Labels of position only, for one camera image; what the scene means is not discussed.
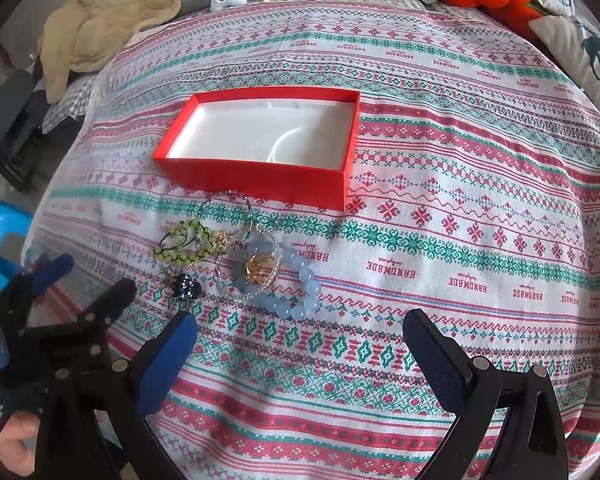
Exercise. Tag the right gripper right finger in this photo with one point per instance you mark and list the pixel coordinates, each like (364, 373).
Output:
(443, 363)

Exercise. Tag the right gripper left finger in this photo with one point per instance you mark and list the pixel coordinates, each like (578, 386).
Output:
(157, 364)

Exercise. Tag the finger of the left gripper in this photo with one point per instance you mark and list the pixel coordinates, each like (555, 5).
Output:
(108, 307)
(46, 273)

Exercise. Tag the black flower hair clip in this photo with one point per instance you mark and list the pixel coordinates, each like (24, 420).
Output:
(185, 288)

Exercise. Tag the red jewelry box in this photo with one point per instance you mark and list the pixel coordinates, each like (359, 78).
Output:
(291, 144)

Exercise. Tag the gold ring pendant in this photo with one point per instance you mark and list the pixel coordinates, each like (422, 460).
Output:
(259, 267)

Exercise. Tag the person's left hand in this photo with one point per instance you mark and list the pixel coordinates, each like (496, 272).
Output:
(14, 453)

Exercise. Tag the blue plastic stool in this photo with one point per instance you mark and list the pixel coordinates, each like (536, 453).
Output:
(14, 221)

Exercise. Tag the dark office chair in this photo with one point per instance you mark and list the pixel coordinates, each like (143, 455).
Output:
(22, 110)

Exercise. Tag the patterned bedspread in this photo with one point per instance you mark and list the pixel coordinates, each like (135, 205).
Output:
(474, 196)

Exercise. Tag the beige quilted blanket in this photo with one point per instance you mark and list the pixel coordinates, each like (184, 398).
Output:
(83, 36)

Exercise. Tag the white deer pillow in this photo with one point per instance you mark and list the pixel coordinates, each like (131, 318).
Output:
(575, 45)

